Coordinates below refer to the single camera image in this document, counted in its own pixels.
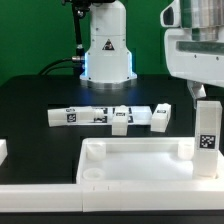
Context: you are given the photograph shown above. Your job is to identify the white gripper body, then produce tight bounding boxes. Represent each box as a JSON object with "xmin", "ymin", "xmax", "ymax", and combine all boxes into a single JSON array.
[{"xmin": 160, "ymin": 0, "xmax": 224, "ymax": 87}]

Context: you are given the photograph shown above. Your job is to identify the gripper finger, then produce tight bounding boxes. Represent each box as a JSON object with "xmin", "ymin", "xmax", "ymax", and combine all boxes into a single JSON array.
[{"xmin": 187, "ymin": 80, "xmax": 206, "ymax": 107}]

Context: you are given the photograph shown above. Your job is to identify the white desk top tray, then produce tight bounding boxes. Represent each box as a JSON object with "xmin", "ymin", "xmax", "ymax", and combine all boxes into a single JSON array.
[{"xmin": 76, "ymin": 137, "xmax": 224, "ymax": 186}]

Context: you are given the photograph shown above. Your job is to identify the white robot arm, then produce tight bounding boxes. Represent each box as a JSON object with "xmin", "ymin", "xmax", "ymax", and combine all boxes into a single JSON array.
[{"xmin": 80, "ymin": 0, "xmax": 224, "ymax": 100}]

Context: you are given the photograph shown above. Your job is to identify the white marker sheet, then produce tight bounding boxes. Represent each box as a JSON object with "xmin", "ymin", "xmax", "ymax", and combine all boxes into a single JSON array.
[{"xmin": 92, "ymin": 106, "xmax": 152, "ymax": 125}]

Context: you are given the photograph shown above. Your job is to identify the white front fence bar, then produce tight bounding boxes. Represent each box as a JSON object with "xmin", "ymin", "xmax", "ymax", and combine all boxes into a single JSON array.
[{"xmin": 0, "ymin": 181, "xmax": 224, "ymax": 212}]

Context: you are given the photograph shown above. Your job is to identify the white fence bar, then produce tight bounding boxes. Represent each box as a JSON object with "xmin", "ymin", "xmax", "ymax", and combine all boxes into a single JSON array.
[
  {"xmin": 0, "ymin": 139, "xmax": 8, "ymax": 166},
  {"xmin": 0, "ymin": 181, "xmax": 224, "ymax": 212}
]

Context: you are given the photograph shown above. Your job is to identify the white left fence bar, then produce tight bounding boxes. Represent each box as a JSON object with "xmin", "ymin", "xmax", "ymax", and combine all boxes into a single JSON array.
[{"xmin": 0, "ymin": 139, "xmax": 8, "ymax": 166}]

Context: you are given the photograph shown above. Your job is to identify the black cable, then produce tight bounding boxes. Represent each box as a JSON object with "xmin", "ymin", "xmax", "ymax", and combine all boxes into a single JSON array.
[{"xmin": 37, "ymin": 55, "xmax": 85, "ymax": 76}]

